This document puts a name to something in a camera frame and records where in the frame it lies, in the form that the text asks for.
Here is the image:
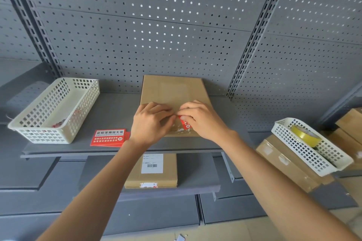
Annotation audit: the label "grey metal shelf bracket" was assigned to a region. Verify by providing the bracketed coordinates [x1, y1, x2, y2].
[220, 152, 235, 184]

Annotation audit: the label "grey metal shelf board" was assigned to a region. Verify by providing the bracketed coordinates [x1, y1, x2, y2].
[0, 59, 60, 193]
[20, 92, 255, 160]
[198, 153, 357, 225]
[79, 152, 221, 202]

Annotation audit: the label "yellow tape roll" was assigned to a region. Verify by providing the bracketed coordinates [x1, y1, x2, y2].
[291, 125, 323, 148]

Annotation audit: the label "taped brown cardboard box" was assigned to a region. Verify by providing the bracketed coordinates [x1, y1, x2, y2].
[256, 134, 336, 193]

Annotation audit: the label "cardboard box with white label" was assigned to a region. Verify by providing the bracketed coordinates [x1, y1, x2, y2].
[124, 153, 178, 189]

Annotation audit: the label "red seal sticker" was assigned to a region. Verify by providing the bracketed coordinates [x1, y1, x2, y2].
[178, 115, 193, 131]

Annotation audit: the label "stack of red label sheets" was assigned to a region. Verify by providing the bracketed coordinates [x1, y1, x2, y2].
[90, 129, 131, 147]

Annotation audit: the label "person's right forearm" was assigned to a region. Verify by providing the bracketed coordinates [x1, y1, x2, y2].
[220, 131, 361, 241]

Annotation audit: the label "grey pegboard back panel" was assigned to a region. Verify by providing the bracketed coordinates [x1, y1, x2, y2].
[0, 0, 43, 62]
[15, 0, 281, 97]
[229, 0, 362, 133]

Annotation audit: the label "red paper scraps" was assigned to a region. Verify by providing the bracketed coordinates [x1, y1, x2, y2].
[49, 108, 84, 129]

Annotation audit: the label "person's left forearm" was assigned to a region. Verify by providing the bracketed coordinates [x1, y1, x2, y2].
[36, 138, 155, 241]

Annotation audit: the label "white perforated plastic basket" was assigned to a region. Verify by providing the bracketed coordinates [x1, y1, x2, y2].
[271, 117, 354, 177]
[7, 77, 100, 145]

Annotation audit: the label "person's right hand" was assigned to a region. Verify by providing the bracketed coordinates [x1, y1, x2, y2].
[177, 100, 238, 142]

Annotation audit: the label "person's left hand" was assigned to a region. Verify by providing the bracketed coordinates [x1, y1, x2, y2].
[130, 101, 177, 148]

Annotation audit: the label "grey slotted shelf upright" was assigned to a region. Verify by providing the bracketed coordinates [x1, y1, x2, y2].
[0, 0, 65, 78]
[226, 0, 295, 101]

